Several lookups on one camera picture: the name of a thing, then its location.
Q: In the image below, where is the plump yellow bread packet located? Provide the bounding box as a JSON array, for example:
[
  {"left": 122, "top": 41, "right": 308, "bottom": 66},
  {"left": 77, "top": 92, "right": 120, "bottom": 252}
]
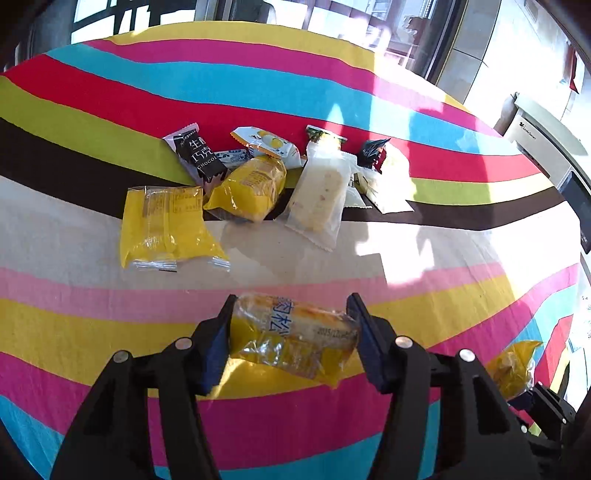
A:
[{"left": 203, "top": 154, "right": 288, "bottom": 223}]

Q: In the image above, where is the black chocolate packet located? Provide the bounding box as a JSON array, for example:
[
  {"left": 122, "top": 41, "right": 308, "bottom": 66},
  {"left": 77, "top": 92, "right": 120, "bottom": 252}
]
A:
[{"left": 163, "top": 123, "right": 228, "bottom": 184}]

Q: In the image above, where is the flat yellow snack packet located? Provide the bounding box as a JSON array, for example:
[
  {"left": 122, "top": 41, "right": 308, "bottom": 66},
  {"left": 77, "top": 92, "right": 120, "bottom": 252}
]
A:
[{"left": 119, "top": 185, "right": 230, "bottom": 273}]

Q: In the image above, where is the red hanging decoration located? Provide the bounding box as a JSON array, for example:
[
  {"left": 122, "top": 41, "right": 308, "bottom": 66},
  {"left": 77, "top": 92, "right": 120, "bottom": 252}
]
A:
[{"left": 567, "top": 46, "right": 587, "bottom": 95}]

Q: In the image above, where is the white orange lemon packet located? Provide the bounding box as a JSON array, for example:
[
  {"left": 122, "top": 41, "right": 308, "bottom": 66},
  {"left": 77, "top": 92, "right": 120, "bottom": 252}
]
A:
[{"left": 231, "top": 126, "right": 302, "bottom": 168}]

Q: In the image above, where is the striped colourful tablecloth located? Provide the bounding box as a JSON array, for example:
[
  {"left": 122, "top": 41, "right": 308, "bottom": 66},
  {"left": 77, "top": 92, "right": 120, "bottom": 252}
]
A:
[{"left": 0, "top": 21, "right": 583, "bottom": 480}]

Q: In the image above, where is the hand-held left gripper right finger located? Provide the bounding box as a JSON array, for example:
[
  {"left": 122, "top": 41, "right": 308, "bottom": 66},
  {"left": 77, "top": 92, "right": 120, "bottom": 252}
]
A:
[{"left": 346, "top": 293, "right": 541, "bottom": 480}]

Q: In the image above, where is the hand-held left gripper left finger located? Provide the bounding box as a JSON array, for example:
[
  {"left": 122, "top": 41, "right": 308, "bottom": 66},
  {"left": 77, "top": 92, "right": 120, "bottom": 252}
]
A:
[{"left": 50, "top": 294, "right": 238, "bottom": 480}]

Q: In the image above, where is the small black candy packet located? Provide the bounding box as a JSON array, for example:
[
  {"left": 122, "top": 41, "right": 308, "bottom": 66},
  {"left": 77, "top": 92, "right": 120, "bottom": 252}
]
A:
[{"left": 358, "top": 137, "right": 391, "bottom": 174}]

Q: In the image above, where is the yellow clear bread packet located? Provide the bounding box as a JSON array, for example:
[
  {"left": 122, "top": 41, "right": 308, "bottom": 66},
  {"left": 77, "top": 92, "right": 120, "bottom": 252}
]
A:
[{"left": 228, "top": 294, "right": 361, "bottom": 391}]

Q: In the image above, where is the dark window frame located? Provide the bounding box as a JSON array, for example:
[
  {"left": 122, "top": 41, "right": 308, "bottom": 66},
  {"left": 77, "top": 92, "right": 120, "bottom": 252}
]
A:
[{"left": 69, "top": 0, "right": 278, "bottom": 44}]

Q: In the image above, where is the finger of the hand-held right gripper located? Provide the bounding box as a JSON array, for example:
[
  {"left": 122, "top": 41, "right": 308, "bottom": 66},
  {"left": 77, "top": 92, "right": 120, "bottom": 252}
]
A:
[{"left": 508, "top": 384, "right": 578, "bottom": 439}]

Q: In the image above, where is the white green snack packet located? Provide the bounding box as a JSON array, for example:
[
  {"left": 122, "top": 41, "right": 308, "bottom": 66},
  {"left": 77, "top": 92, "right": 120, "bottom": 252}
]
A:
[{"left": 358, "top": 150, "right": 416, "bottom": 214}]

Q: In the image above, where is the clear white bread packet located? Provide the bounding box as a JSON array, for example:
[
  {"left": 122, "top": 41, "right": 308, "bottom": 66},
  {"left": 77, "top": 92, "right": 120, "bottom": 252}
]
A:
[{"left": 283, "top": 141, "right": 358, "bottom": 252}]

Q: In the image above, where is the white cardboard box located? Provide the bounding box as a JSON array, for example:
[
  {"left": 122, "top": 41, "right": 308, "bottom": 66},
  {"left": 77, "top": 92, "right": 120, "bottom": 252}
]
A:
[{"left": 493, "top": 92, "right": 591, "bottom": 256}]

